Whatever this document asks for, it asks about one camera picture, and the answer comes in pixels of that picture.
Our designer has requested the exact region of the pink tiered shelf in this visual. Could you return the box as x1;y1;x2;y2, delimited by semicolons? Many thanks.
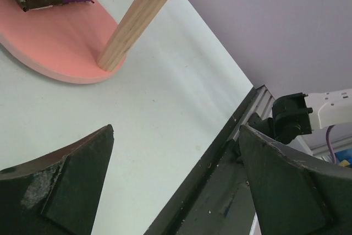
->
1;0;167;84

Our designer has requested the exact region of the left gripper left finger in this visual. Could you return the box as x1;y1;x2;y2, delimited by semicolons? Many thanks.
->
1;124;114;234

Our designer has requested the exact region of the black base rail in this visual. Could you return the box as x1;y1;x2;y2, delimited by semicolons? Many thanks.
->
145;86;274;234

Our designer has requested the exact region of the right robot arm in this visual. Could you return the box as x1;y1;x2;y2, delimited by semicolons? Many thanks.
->
272;89;351;144

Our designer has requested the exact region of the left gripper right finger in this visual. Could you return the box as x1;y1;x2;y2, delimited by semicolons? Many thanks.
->
239;125;351;234

